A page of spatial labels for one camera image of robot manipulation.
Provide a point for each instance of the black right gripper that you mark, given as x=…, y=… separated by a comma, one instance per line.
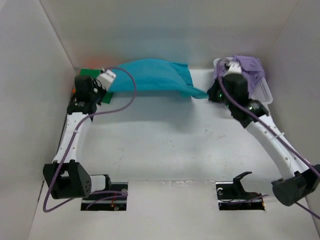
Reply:
x=212, y=92

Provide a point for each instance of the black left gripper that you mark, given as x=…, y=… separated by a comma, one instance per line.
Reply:
x=97, y=84

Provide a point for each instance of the green t shirt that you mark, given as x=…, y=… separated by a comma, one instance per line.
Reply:
x=94, y=73

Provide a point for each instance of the teal t shirt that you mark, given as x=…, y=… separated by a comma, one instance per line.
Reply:
x=152, y=74

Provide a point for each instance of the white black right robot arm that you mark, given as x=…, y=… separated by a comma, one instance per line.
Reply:
x=299, y=178

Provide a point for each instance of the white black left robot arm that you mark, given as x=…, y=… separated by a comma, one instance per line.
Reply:
x=66, y=174

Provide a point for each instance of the lilac t shirt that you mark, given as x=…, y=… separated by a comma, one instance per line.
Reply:
x=251, y=69

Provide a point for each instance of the white plastic basket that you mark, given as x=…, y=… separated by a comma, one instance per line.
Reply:
x=261, y=93

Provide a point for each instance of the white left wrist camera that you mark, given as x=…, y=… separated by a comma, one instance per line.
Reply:
x=106, y=78

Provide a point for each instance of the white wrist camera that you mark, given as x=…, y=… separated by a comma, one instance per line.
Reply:
x=233, y=67
x=106, y=78

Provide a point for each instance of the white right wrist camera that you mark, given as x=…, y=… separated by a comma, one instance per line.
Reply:
x=233, y=67

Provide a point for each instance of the aluminium frame rail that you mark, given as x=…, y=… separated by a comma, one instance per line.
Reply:
x=64, y=124

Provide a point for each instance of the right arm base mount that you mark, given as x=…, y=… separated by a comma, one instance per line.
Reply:
x=232, y=196

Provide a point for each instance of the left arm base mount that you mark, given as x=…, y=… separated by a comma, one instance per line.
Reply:
x=112, y=201

